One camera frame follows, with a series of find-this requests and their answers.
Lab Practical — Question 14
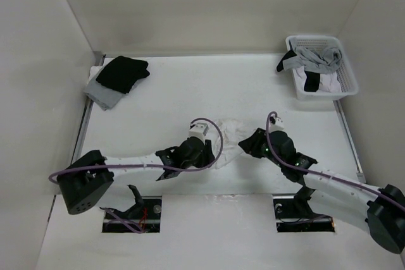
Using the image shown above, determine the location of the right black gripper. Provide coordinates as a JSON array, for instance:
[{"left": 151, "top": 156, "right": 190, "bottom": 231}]
[{"left": 238, "top": 127, "right": 284, "bottom": 168}]

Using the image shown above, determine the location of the white tank top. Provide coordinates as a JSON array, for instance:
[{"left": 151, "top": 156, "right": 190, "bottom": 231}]
[{"left": 213, "top": 119, "right": 252, "bottom": 169}]

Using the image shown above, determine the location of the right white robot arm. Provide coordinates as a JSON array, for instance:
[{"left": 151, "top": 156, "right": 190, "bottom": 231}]
[{"left": 238, "top": 128, "right": 404, "bottom": 254}]

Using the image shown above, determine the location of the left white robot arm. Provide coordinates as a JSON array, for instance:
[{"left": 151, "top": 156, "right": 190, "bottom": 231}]
[{"left": 49, "top": 136, "right": 222, "bottom": 215}]

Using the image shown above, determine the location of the crumpled black tank top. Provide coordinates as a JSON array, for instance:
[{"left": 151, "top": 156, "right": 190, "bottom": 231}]
[{"left": 276, "top": 50, "right": 320, "bottom": 92}]

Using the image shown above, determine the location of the folded grey tank top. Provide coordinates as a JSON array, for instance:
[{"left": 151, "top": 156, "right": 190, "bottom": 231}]
[{"left": 84, "top": 78, "right": 128, "bottom": 111}]

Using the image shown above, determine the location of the folded black tank top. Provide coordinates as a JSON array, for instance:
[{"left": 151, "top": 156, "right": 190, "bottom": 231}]
[{"left": 96, "top": 56, "right": 150, "bottom": 94}]

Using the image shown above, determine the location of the crumpled grey tank top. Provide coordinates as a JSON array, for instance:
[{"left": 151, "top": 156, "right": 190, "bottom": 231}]
[{"left": 278, "top": 46, "right": 342, "bottom": 74}]

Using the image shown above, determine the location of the white garment in basket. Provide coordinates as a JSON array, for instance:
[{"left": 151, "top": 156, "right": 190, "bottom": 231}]
[{"left": 296, "top": 66, "right": 342, "bottom": 93}]

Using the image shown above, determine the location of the white plastic laundry basket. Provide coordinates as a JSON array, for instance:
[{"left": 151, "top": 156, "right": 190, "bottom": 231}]
[{"left": 285, "top": 34, "right": 359, "bottom": 101}]

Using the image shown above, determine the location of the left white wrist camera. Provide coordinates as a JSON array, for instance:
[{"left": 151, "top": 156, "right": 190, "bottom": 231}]
[{"left": 189, "top": 123, "right": 209, "bottom": 142}]

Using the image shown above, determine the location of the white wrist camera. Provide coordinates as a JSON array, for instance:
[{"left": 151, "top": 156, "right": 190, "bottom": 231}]
[
  {"left": 189, "top": 123, "right": 209, "bottom": 142},
  {"left": 268, "top": 116, "right": 284, "bottom": 133}
]

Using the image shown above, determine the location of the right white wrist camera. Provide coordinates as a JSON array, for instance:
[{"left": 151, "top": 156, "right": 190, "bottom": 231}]
[{"left": 268, "top": 116, "right": 284, "bottom": 133}]

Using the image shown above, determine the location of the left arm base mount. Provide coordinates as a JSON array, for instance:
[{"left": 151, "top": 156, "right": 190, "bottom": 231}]
[{"left": 99, "top": 185, "right": 163, "bottom": 234}]

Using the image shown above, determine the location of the right metal table rail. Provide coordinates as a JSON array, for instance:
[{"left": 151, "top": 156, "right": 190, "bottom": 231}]
[{"left": 333, "top": 101, "right": 367, "bottom": 183}]

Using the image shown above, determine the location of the metal table rail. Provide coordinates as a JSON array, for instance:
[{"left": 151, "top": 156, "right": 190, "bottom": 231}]
[
  {"left": 58, "top": 51, "right": 105, "bottom": 171},
  {"left": 333, "top": 101, "right": 367, "bottom": 183}
]

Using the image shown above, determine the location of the left metal table rail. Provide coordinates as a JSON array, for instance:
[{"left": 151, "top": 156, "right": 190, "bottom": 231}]
[{"left": 58, "top": 51, "right": 105, "bottom": 171}]

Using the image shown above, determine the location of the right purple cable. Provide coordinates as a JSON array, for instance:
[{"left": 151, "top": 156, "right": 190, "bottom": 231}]
[{"left": 266, "top": 111, "right": 405, "bottom": 212}]

